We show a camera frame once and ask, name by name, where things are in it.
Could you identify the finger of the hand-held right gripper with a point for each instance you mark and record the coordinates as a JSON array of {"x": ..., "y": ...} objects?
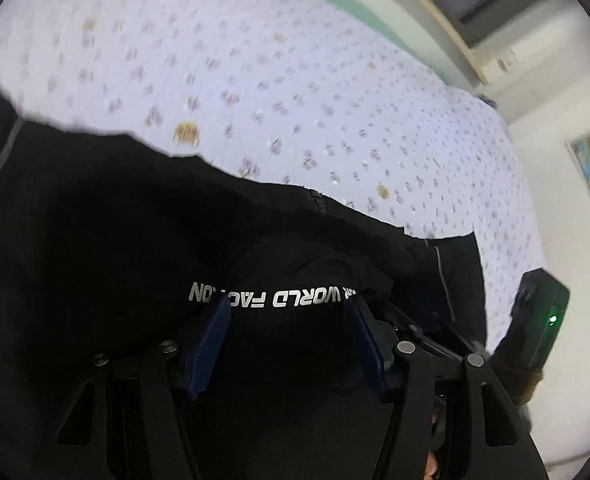
[{"x": 415, "y": 330}]

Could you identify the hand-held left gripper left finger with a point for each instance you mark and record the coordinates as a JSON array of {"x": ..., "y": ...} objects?
[{"x": 210, "y": 345}]

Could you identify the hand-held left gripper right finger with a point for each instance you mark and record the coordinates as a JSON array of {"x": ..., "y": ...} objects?
[{"x": 367, "y": 355}]

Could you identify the black hooded jacket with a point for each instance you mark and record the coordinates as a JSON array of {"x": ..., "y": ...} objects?
[{"x": 125, "y": 240}]

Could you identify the person's right forearm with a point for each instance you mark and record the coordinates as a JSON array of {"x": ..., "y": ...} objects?
[{"x": 527, "y": 385}]

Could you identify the floral quilted bedspread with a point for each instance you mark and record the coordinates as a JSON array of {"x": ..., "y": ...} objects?
[{"x": 275, "y": 60}]

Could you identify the beige windowsill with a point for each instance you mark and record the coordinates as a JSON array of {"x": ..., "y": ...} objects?
[{"x": 445, "y": 25}]

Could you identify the green bed sheet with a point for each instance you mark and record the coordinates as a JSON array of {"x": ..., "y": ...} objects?
[{"x": 375, "y": 15}]

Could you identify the white wall socket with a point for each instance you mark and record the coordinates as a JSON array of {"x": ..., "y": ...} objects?
[{"x": 507, "y": 64}]

